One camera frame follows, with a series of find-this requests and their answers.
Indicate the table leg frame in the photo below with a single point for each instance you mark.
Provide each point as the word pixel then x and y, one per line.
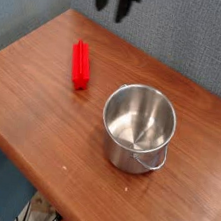
pixel 38 209

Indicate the metal pot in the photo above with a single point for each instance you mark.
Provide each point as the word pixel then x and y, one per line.
pixel 139 122

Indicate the red plastic block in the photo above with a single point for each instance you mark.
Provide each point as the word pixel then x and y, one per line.
pixel 80 65

